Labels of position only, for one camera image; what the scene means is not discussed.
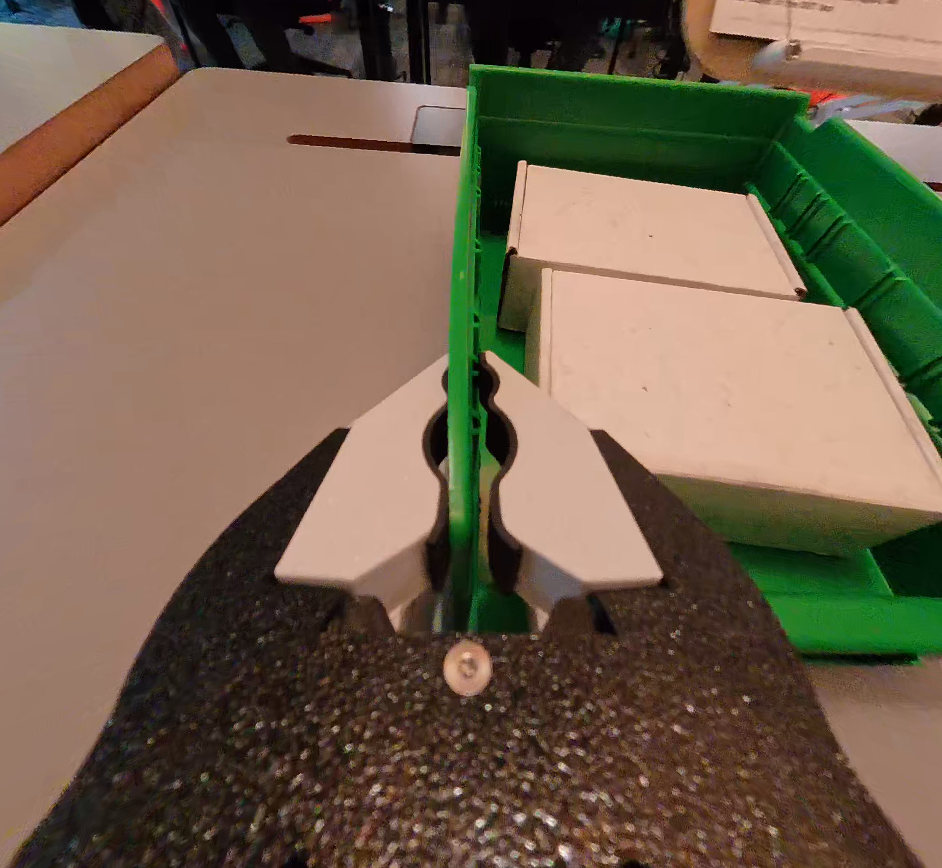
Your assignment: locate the green plastic bin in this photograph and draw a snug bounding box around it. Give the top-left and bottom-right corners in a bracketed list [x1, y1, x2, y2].
[446, 64, 942, 663]

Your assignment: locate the grey desk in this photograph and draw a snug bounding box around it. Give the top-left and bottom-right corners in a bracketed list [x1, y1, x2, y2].
[0, 66, 942, 868]

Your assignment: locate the black stand pole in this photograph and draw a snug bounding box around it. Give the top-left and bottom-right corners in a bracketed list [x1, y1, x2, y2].
[482, 0, 525, 85]

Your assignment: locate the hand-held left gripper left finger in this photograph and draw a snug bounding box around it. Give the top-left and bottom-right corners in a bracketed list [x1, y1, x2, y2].
[274, 353, 453, 632]

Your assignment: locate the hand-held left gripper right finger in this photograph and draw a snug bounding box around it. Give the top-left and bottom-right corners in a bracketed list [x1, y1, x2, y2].
[478, 351, 664, 632]

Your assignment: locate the wooden instruction board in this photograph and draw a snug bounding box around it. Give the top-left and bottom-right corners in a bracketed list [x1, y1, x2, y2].
[683, 0, 942, 83]

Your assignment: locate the white cardboard mailer box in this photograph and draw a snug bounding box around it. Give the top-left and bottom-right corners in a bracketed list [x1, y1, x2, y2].
[498, 161, 808, 333]
[524, 268, 942, 560]

